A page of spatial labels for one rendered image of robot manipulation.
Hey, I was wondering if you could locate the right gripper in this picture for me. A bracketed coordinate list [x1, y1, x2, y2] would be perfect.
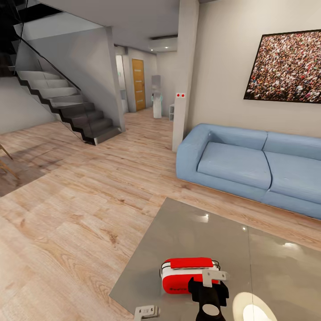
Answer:
[188, 277, 229, 307]

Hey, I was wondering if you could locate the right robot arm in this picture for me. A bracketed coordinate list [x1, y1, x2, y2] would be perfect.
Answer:
[188, 269, 230, 321]

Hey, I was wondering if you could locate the radio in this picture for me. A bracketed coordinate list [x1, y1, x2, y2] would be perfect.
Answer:
[159, 258, 220, 294]

